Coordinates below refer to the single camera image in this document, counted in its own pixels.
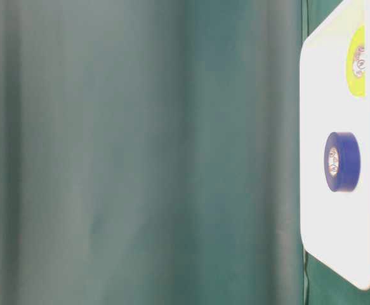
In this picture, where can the blue tape roll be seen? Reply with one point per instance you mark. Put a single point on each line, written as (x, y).
(341, 161)

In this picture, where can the yellow tape roll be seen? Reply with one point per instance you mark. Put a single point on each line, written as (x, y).
(356, 63)

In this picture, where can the white plastic case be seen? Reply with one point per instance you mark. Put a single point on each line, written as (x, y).
(335, 226)

